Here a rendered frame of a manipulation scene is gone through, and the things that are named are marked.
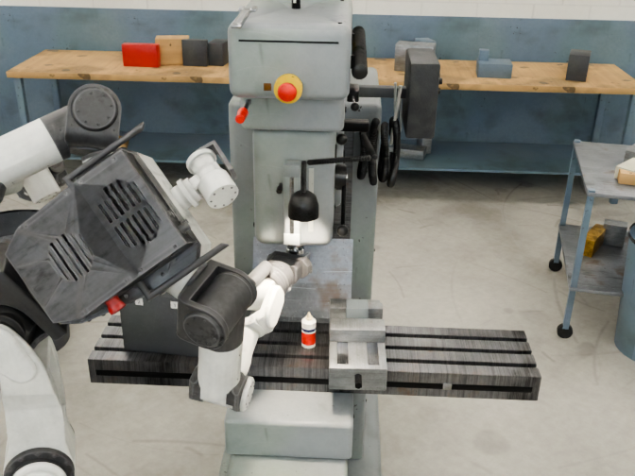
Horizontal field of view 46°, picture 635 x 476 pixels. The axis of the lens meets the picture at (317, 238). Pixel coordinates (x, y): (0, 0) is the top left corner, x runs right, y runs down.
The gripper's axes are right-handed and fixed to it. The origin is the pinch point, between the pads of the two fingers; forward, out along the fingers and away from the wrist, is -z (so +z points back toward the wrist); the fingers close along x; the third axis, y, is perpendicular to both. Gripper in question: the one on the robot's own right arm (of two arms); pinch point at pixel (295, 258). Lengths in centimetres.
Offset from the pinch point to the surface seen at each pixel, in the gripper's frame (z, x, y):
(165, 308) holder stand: 18.5, 29.9, 12.7
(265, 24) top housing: 22, -2, -65
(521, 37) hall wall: -444, -3, 13
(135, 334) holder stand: 20.5, 39.2, 22.3
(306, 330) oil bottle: 1.0, -4.0, 21.3
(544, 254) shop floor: -287, -53, 121
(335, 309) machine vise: -6.2, -10.0, 17.1
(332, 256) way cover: -35.4, 2.1, 16.4
